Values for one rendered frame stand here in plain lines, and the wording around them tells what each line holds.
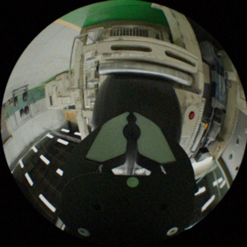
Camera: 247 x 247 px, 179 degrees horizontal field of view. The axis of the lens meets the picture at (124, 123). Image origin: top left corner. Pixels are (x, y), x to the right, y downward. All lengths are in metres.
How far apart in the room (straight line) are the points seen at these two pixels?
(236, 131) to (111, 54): 0.72
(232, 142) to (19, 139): 12.25
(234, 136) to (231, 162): 0.16
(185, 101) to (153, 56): 0.26
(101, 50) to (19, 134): 11.50
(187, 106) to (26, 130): 11.88
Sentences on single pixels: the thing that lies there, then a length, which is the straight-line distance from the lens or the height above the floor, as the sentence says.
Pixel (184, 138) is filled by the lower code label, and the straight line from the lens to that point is 0.54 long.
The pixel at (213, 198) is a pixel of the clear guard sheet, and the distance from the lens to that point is 0.78.
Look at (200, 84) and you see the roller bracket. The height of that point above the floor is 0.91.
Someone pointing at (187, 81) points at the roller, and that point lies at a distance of 0.35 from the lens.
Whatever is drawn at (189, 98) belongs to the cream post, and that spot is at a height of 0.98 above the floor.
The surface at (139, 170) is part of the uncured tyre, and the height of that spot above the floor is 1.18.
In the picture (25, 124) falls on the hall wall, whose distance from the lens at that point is 11.57.
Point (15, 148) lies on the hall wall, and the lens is 11.90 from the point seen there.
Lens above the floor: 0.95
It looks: 25 degrees up
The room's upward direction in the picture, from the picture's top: 178 degrees counter-clockwise
